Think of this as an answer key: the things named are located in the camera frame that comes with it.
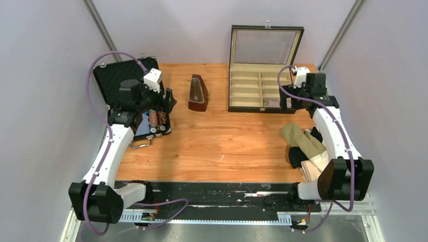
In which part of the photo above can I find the green red chip stack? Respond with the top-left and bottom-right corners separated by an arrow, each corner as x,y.
148,109 -> 158,129

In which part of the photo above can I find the black underwear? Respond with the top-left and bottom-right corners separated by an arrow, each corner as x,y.
288,127 -> 323,168

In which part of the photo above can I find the orange black chip stack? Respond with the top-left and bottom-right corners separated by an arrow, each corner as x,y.
157,111 -> 167,126

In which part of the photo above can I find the olive green white underwear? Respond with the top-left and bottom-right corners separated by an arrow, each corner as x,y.
280,124 -> 329,172

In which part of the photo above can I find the pink cloth in box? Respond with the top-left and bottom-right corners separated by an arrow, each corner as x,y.
268,99 -> 281,108

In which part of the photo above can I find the aluminium frame rail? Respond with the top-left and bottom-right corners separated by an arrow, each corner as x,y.
60,195 -> 385,242

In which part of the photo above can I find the wooden metronome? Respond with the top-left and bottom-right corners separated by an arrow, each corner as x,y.
188,74 -> 209,112

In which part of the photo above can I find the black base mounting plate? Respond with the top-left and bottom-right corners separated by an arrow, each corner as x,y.
151,181 -> 322,222

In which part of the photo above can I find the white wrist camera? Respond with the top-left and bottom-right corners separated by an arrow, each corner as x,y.
143,68 -> 163,93
291,66 -> 310,89

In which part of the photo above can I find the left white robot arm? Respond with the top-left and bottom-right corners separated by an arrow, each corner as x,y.
68,78 -> 176,224

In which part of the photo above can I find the black compartment display box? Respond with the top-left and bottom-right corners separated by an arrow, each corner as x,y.
228,21 -> 304,114

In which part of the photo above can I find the black poker chip case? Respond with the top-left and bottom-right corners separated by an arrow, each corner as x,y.
92,60 -> 172,142

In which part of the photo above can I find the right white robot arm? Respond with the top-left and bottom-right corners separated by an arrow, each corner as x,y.
277,69 -> 374,211

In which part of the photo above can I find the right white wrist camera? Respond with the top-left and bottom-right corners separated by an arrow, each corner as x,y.
291,66 -> 310,89

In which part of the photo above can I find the beige underwear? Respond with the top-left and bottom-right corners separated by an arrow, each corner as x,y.
300,160 -> 321,182

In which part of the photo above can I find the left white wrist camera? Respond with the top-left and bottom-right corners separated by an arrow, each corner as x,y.
143,68 -> 163,93

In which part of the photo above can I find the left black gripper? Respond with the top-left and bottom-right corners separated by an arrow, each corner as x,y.
135,79 -> 176,114

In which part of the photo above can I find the blue playing cards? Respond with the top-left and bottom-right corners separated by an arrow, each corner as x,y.
135,112 -> 151,136

